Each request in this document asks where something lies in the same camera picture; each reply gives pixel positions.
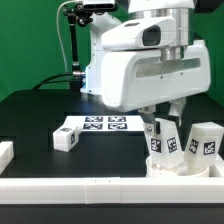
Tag white cable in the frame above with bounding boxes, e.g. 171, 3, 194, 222
55, 0, 81, 74

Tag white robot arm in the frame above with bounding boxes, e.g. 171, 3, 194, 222
101, 0, 211, 133

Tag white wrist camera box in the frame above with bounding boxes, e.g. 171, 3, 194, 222
101, 17, 177, 51

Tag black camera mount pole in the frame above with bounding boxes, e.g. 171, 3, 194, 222
63, 3, 93, 91

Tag white U-shaped fence wall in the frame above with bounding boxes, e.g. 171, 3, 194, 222
0, 141, 224, 204

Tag black cables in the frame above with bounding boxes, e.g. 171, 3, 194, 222
31, 73, 75, 91

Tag white marker base plate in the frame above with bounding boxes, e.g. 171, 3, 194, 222
63, 115, 143, 132

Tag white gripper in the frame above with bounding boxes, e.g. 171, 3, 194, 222
101, 40, 211, 135

